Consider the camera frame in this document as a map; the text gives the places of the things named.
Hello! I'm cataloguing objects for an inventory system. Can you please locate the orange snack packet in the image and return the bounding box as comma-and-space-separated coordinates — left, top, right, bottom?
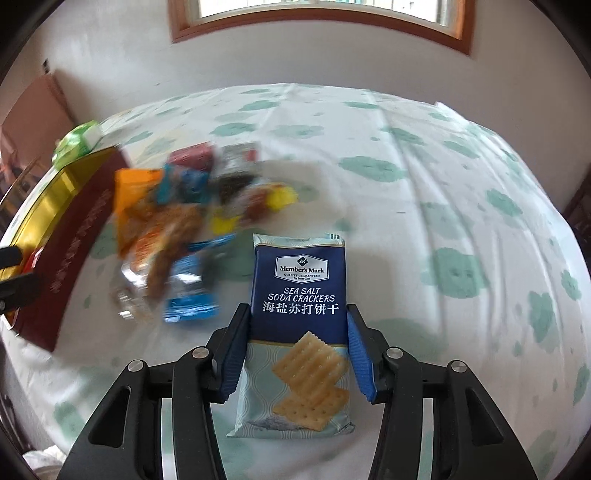
113, 167, 164, 257

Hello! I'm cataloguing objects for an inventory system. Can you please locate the cloud print tablecloth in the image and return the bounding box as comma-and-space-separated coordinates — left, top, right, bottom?
0, 83, 591, 480

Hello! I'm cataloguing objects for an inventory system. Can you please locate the blue soda cracker packet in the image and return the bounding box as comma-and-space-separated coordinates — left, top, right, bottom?
226, 233, 355, 438

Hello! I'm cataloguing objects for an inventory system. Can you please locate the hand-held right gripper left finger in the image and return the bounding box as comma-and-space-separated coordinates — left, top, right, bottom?
55, 302, 252, 480

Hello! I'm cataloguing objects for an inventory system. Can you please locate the blue snack packet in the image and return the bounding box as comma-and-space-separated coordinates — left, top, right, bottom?
163, 234, 237, 326

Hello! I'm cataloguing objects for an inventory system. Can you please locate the wooden framed window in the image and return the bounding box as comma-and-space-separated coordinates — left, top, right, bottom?
167, 0, 476, 58

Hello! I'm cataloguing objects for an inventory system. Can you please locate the dark wooden furniture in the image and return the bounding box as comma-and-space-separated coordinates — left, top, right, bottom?
561, 175, 591, 241

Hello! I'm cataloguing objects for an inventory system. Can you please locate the brown snack packet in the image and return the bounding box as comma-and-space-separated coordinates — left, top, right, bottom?
242, 182, 278, 227

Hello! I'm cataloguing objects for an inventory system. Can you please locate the red snack packet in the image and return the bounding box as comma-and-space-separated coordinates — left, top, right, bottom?
167, 144, 217, 175

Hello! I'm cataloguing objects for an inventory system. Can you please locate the blue chocolate cake packet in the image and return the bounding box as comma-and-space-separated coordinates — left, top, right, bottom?
154, 166, 211, 206

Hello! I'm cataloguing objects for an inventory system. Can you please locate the clear snack packet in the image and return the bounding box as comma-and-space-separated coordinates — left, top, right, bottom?
111, 258, 155, 321

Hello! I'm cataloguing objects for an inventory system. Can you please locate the white cloth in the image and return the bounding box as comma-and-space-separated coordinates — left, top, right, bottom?
22, 445, 70, 480

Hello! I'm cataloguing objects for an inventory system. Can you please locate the grey snack packet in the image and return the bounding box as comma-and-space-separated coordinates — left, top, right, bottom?
216, 142, 260, 204

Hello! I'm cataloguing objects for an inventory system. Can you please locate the gold tin box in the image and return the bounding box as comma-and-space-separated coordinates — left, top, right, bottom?
0, 147, 132, 354

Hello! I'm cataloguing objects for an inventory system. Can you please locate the green tissue pack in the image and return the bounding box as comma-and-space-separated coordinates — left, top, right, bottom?
52, 121, 105, 167

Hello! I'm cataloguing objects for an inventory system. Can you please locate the brown board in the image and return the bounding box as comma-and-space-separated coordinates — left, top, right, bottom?
0, 69, 79, 185

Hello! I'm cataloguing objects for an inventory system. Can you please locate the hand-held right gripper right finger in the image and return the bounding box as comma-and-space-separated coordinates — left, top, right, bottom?
347, 304, 539, 480

